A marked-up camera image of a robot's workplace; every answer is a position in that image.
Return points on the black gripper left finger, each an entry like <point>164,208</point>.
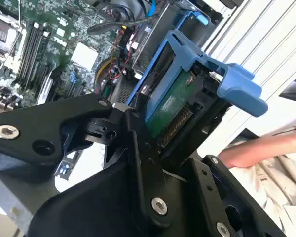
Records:
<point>39,123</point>

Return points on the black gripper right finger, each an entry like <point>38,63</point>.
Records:
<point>207,180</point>

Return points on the hard disk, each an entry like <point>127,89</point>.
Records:
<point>170,106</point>

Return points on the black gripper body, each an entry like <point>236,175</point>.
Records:
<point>88,209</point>

